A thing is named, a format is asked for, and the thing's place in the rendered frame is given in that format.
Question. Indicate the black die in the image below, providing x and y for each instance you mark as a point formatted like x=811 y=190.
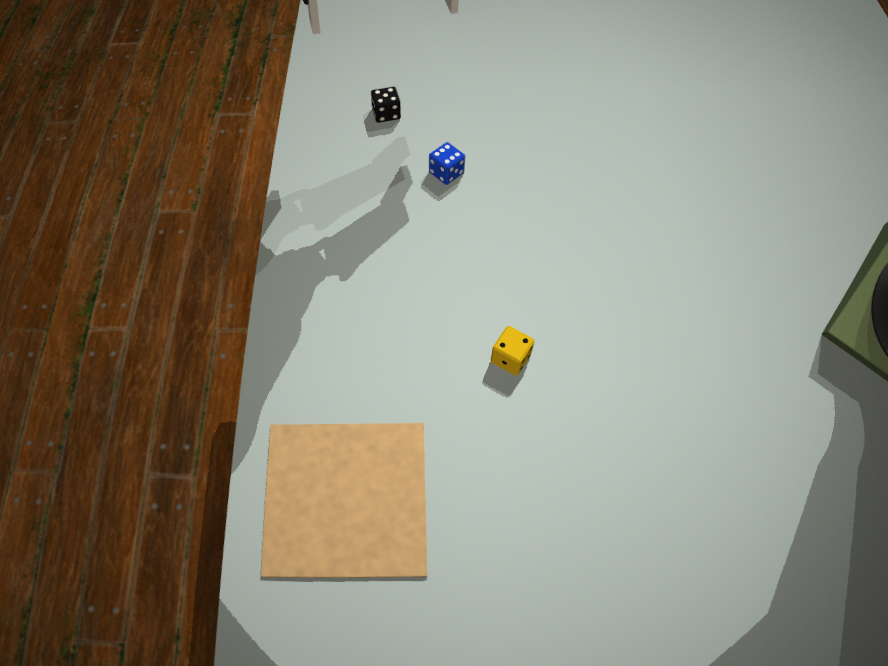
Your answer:
x=386 y=104

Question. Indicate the blue die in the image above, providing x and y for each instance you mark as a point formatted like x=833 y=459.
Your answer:
x=446 y=163

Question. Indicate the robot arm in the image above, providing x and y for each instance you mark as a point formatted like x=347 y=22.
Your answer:
x=879 y=309

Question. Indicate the tan square mat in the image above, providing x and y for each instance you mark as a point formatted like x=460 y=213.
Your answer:
x=345 y=501

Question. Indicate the yellow die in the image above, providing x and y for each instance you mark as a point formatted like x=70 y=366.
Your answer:
x=512 y=350

